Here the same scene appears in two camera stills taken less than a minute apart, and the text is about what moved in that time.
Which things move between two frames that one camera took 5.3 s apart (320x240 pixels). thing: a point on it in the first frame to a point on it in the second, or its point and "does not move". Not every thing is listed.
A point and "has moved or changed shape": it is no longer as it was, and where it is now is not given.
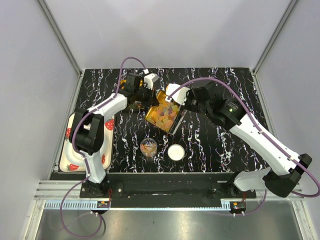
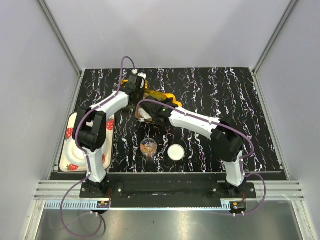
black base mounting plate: x=158 y=186 does not move
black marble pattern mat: x=199 y=144 does not move
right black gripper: x=189 y=94 to x=167 y=101
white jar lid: x=176 y=152 does not move
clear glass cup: x=148 y=147 does not move
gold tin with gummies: x=162 y=116 has moved or changed shape
